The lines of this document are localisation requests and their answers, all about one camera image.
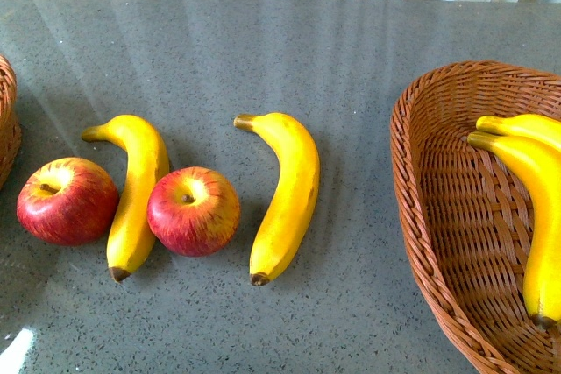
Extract yellow banana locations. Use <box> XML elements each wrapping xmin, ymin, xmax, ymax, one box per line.
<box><xmin>233</xmin><ymin>112</ymin><xmax>321</xmax><ymax>286</ymax></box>
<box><xmin>467</xmin><ymin>131</ymin><xmax>560</xmax><ymax>329</ymax></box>
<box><xmin>82</xmin><ymin>115</ymin><xmax>170</xmax><ymax>282</ymax></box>
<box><xmin>476</xmin><ymin>114</ymin><xmax>561</xmax><ymax>151</ymax></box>

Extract red yellow apple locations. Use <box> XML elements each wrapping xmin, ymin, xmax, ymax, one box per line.
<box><xmin>147</xmin><ymin>166</ymin><xmax>241</xmax><ymax>257</ymax></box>
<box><xmin>16</xmin><ymin>157</ymin><xmax>119</xmax><ymax>246</ymax></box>

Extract right brown wicker basket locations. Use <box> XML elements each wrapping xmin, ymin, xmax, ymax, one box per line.
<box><xmin>390</xmin><ymin>60</ymin><xmax>560</xmax><ymax>373</ymax></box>

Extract brown wicker basket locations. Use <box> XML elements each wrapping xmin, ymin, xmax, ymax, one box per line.
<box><xmin>0</xmin><ymin>55</ymin><xmax>22</xmax><ymax>187</ymax></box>
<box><xmin>390</xmin><ymin>60</ymin><xmax>560</xmax><ymax>373</ymax></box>

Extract left brown wicker basket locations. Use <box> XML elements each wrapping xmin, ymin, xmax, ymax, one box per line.
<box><xmin>0</xmin><ymin>55</ymin><xmax>22</xmax><ymax>187</ymax></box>

